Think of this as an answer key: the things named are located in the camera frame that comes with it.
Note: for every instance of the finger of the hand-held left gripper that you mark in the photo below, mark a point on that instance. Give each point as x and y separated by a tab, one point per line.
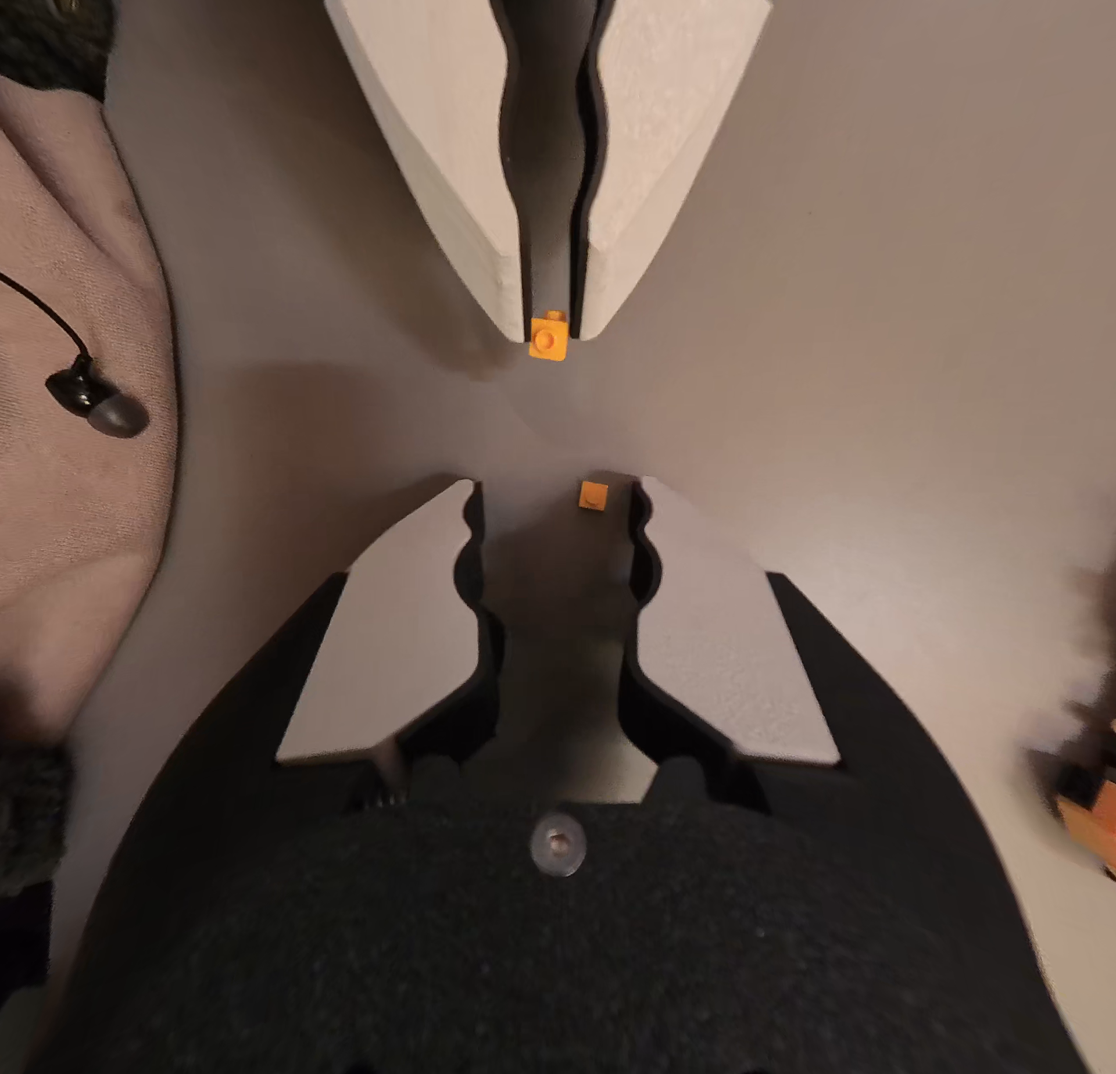
671	89
427	89

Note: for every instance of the person's beige hoodie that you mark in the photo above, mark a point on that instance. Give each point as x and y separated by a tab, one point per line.
78	525

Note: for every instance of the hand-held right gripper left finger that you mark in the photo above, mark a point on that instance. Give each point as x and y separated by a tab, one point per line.
384	647

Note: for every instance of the orange square lego plate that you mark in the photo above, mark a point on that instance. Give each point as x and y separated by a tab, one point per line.
594	495

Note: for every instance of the orange small lego brick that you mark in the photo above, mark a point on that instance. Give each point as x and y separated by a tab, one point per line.
547	339

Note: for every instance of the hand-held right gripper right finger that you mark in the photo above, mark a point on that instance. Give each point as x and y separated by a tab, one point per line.
732	655

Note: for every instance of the orange lego car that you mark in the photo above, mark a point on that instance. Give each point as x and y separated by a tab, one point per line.
1090	812

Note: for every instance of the black earphone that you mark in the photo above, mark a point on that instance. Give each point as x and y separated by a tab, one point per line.
96	398

